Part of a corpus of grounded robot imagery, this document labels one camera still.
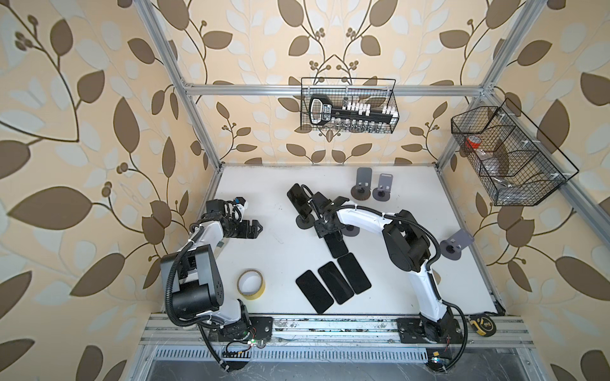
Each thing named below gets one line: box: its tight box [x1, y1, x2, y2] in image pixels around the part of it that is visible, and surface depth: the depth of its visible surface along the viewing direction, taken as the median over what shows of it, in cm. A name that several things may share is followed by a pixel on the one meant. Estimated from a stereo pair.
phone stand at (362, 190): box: [350, 166, 373, 201], surface depth 107 cm
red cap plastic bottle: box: [465, 134, 496, 167], surface depth 84 cm
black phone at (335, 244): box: [324, 230, 349, 258], surface depth 93 cm
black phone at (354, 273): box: [336, 252, 372, 295], surface depth 88 cm
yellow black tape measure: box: [469, 315, 498, 338], surface depth 74 cm
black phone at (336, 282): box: [317, 261, 354, 305], surface depth 88 cm
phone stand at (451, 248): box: [439, 228, 475, 261], surface depth 90 cm
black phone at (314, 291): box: [295, 269, 334, 315], surface depth 84 cm
